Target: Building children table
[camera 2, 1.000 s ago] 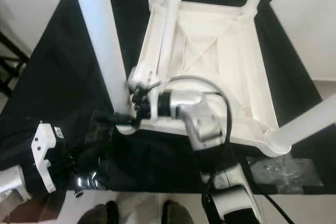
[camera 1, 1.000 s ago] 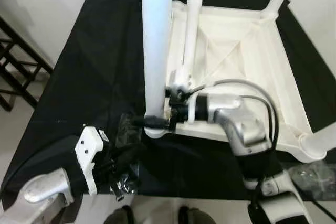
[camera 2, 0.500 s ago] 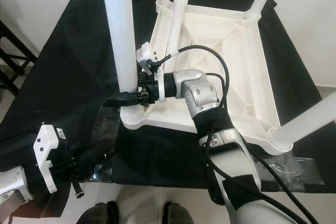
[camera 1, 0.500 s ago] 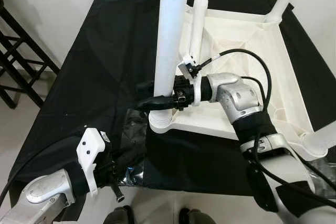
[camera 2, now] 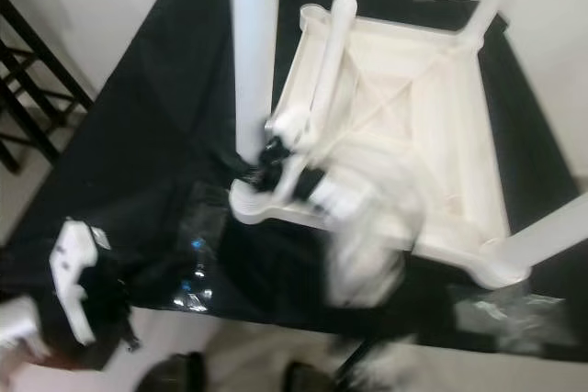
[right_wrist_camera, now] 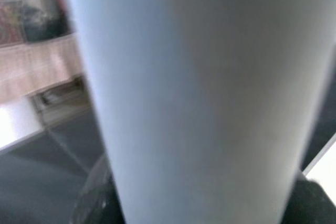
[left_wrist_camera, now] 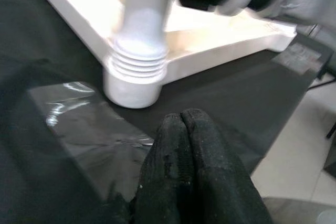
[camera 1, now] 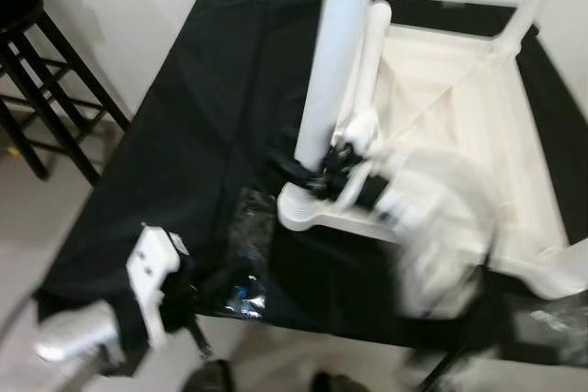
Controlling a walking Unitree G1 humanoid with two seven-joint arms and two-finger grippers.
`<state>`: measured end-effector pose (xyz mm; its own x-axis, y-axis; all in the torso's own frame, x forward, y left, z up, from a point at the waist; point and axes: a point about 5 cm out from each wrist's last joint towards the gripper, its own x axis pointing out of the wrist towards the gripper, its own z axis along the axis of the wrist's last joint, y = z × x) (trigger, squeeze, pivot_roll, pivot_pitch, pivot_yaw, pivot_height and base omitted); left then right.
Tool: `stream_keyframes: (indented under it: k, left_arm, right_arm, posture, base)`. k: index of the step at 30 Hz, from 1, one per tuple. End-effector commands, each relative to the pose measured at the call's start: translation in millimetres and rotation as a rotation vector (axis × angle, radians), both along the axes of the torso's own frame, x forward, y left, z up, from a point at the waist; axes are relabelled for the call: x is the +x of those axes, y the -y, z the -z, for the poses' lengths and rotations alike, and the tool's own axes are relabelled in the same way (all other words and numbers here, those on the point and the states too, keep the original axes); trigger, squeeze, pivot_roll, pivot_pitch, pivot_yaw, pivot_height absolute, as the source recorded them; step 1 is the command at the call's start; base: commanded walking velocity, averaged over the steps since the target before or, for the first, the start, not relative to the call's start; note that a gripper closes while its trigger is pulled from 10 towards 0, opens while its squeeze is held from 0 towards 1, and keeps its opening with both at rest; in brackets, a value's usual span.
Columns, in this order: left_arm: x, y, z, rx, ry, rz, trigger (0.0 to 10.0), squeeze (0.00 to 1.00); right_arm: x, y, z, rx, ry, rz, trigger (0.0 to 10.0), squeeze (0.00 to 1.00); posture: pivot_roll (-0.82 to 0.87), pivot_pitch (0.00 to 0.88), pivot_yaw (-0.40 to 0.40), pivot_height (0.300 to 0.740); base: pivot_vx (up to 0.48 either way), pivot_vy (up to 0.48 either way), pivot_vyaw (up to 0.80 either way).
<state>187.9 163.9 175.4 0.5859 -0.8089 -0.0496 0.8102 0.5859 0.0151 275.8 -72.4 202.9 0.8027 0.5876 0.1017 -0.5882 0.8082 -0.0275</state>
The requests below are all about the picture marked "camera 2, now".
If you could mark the white plastic table top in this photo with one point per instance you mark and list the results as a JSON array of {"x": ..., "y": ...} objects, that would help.
[{"x": 404, "y": 117}]

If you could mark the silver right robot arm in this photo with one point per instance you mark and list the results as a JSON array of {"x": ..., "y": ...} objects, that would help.
[{"x": 367, "y": 236}]

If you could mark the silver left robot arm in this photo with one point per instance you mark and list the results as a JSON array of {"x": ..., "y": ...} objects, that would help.
[{"x": 20, "y": 328}]

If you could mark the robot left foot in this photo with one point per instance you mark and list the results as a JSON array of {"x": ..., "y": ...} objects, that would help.
[{"x": 170, "y": 374}]

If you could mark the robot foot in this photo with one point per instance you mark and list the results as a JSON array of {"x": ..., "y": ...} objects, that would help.
[
  {"x": 170, "y": 374},
  {"x": 308, "y": 378}
]

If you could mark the clear plastic sheet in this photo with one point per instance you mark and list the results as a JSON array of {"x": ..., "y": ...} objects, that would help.
[
  {"x": 510, "y": 309},
  {"x": 197, "y": 245}
]

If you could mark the black tablecloth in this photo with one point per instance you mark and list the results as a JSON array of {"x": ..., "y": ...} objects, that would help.
[{"x": 165, "y": 80}]

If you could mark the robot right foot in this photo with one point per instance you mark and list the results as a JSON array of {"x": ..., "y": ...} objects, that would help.
[{"x": 308, "y": 378}]

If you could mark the black round stool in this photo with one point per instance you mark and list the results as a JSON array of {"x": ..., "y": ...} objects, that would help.
[{"x": 46, "y": 89}]

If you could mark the grey metal table frame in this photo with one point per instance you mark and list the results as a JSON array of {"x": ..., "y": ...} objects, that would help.
[{"x": 358, "y": 363}]

